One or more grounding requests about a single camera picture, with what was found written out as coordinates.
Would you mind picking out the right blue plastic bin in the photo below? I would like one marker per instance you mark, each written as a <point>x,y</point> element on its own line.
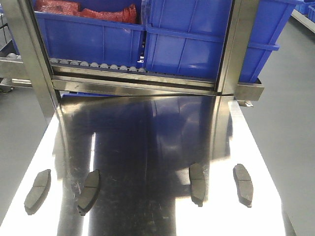
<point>186,37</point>

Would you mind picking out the roller conveyor track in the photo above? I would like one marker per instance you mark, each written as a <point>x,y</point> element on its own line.
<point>96,65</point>

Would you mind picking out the blue plastic bin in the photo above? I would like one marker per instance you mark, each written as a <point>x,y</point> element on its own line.
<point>93,40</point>
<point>186,37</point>

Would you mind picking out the second-left grey brake pad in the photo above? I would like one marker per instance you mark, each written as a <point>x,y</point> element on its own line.
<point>89,193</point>

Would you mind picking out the red plastic bag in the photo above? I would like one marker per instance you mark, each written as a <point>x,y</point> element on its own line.
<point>72,8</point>

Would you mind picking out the stainless steel rack frame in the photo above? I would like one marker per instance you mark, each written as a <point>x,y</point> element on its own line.
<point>49,80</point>

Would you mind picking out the left blue plastic bin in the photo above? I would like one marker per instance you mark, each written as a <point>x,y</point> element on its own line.
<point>93,40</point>

